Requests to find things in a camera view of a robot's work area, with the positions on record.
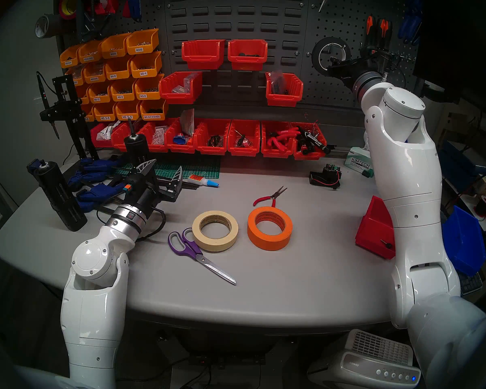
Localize yellow bin labelled M3X6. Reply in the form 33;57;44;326
126;28;160;55

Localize purple handled scissors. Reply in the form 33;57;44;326
168;228;237;286

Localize yellow bin labelled M2.5-6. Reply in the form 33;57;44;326
93;103;116;122

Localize green cutting mat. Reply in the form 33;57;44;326
113;155;221;180

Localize clear plastic parts bag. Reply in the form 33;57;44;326
172;73;198;94

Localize grey Coway air purifier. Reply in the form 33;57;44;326
308;329;422;389

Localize blue handled tool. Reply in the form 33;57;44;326
398;0;424;44

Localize yellow bin labelled M4X6X5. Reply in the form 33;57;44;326
67;65;85;87

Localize red tape roll yellow core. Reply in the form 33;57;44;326
58;0;83;20

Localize white crumpled plastic bag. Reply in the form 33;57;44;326
99;122;122;141

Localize black battery holder with wires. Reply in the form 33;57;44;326
309;163;343;189

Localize black labelled tube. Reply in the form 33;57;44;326
298;127;332;154

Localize yellow bin labelled M3-8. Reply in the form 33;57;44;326
110;79;137;102

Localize white glue bottle blue cap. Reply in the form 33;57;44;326
185;175;219;188

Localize red handled needle pliers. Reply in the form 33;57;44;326
253;186;288;208

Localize grey duct tape roll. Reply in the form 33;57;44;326
34;13;65;39

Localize yellow bin labelled M3-12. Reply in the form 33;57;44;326
88;82;112;104

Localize black cylinder with long bit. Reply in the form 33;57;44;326
124;118;150;166

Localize large blue storage bin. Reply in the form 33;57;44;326
441;206;486;277

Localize grey louvred wall panel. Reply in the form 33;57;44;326
164;0;308;109

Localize black ribbed cylinder tool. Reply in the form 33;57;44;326
34;159;88;232

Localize Kimtech tissue box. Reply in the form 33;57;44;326
344;146;375;178

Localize yellow bin labelled M3-4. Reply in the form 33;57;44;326
130;51;162;79

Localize beige masking tape roll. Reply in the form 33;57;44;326
192;211;239;253

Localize yellow bin labelled M3X8 BAD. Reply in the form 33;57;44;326
78;40;104;64

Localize grey perforated pegboard panel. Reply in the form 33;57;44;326
55;0;166;121
300;0;424;113

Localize clear bag with black parts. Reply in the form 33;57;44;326
269;70;288;95

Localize yellow bin labelled M4X4X6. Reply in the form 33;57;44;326
83;62;107;84

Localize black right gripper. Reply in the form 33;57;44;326
327;58;367;89

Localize black tape roll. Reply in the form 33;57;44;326
311;37;352;72

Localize red plastic storage bin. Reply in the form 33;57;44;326
138;121;171;153
181;40;225;71
294;123;328;161
194;119;231;156
164;118;199;154
111;121;140;152
90;123;116;148
355;196;396;260
260;121;298;158
159;71;203;105
265;72;304;108
228;40;269;71
227;120;264;157

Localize black metal stand frame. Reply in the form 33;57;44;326
40;74;100;160

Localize black monitor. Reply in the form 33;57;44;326
413;0;486;113

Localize user manual in bag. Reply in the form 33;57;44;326
180;109;196;137

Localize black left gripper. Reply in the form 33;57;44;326
126;159;183;214

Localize orange tape roll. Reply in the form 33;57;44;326
247;207;293;251

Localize yellow bin labelled M3-6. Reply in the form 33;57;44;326
134;74;164;101

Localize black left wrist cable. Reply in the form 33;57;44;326
137;206;167;242

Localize yellow bin labelled M2.5-5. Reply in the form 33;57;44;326
114;101;141;121

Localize yellow bin labelled M4-6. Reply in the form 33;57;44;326
104;56;133;81

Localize yellow bin labelled HEX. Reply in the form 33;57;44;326
140;98;168;121

